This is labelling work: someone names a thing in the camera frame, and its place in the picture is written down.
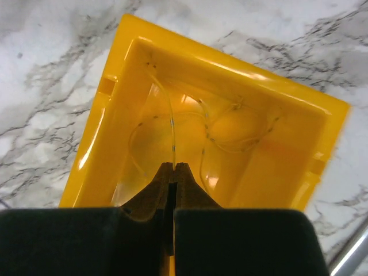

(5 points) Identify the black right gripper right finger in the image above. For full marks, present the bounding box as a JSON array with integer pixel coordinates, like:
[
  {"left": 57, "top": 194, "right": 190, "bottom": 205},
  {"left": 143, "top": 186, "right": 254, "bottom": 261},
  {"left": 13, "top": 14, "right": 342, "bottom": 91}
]
[{"left": 174, "top": 163, "right": 328, "bottom": 275}]

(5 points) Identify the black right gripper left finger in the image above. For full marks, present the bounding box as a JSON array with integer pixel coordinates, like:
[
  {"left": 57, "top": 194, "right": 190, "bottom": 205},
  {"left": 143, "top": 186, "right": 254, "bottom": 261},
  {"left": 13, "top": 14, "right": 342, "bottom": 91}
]
[{"left": 1, "top": 163, "right": 173, "bottom": 275}]

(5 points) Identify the loose yellow plastic bin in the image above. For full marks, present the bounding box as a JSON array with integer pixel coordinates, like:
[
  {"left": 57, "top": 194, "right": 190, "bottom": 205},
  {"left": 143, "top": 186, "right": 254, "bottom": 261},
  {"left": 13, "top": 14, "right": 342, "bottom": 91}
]
[{"left": 59, "top": 14, "right": 350, "bottom": 210}]

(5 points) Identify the black mounting rail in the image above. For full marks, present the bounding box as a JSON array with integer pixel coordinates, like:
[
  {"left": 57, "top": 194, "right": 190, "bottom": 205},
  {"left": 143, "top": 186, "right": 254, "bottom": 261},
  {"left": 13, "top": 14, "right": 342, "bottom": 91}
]
[{"left": 329, "top": 229, "right": 367, "bottom": 276}]

